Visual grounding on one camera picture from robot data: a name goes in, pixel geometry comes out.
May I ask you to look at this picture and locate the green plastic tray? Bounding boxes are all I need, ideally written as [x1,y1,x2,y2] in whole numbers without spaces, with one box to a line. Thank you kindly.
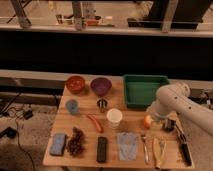
[123,74,169,109]

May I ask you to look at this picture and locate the light blue cloth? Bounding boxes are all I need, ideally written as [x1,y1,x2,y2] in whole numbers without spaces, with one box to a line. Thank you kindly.
[117,132,137,161]

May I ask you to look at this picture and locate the black cable on floor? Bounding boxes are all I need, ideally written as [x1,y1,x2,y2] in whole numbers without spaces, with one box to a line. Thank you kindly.
[0,92,36,171]

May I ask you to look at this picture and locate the black handled knife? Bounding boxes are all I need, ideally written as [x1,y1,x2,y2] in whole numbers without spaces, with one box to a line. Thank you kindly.
[175,125,192,166]

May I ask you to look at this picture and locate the wooden tongs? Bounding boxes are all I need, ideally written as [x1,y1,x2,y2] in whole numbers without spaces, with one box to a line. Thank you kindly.
[159,139,166,161]

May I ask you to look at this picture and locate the red bowl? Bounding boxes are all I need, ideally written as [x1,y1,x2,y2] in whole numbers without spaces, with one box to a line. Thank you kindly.
[65,75,85,94]

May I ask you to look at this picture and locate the black remote control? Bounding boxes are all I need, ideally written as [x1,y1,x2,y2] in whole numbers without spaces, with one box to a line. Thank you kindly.
[96,137,108,163]

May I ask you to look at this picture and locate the white paper cup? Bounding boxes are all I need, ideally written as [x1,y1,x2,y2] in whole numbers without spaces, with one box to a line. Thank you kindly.
[107,108,123,129]

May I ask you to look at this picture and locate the orange apple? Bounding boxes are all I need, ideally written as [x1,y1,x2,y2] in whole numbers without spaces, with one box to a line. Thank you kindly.
[143,115,152,129]

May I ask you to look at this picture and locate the blue sponge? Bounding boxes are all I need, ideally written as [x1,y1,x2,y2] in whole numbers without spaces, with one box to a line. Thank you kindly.
[50,133,67,156]

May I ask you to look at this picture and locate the blue plastic cup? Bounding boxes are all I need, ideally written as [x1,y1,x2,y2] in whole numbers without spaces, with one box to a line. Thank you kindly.
[65,99,79,115]

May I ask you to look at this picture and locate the red chili pepper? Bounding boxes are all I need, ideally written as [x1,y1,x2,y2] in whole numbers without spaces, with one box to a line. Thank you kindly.
[87,115,103,133]

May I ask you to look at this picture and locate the yellow banana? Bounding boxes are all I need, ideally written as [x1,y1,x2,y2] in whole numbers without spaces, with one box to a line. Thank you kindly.
[153,138,162,169]

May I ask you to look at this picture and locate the small metal cup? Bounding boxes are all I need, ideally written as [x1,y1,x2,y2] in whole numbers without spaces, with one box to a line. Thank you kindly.
[97,98,108,112]

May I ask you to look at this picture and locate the purple bowl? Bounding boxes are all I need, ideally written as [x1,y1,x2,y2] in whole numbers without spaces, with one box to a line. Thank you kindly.
[90,77,112,97]

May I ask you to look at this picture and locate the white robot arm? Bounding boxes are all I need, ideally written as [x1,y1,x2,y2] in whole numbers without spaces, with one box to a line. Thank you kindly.
[147,83,213,136]

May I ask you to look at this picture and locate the bunch of dark grapes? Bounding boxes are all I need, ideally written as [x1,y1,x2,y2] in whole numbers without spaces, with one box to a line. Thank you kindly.
[67,127,84,157]

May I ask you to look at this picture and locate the metal fork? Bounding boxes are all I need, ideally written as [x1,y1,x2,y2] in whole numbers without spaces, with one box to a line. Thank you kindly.
[141,132,149,165]

